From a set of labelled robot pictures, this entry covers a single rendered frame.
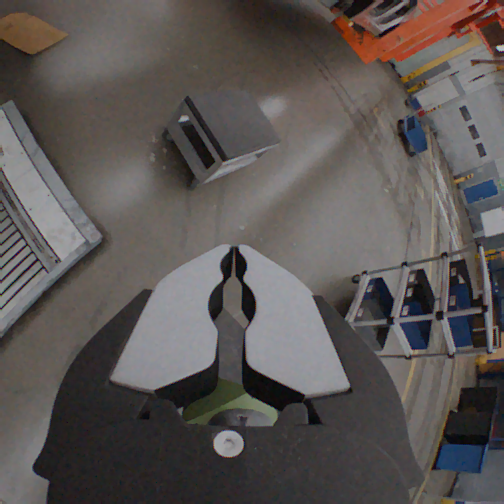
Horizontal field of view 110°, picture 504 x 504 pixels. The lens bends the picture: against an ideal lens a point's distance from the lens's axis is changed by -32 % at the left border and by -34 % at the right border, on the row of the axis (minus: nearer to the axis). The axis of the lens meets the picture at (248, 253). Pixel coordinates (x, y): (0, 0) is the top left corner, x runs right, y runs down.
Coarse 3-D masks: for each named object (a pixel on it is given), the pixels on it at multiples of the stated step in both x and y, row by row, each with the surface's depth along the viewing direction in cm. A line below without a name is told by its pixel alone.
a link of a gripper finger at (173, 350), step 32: (224, 256) 11; (160, 288) 9; (192, 288) 9; (160, 320) 8; (192, 320) 8; (128, 352) 6; (160, 352) 7; (192, 352) 7; (128, 384) 6; (160, 384) 6; (192, 384) 6
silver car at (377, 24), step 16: (320, 0) 145; (336, 0) 144; (352, 0) 163; (368, 0) 169; (384, 0) 166; (400, 0) 200; (416, 0) 217; (352, 16) 196; (368, 16) 211; (384, 16) 232; (400, 16) 270; (384, 32) 355
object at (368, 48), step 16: (448, 0) 121; (464, 0) 109; (480, 0) 98; (432, 16) 147; (448, 16) 138; (352, 32) 213; (400, 32) 182; (416, 32) 171; (368, 48) 217; (384, 48) 207
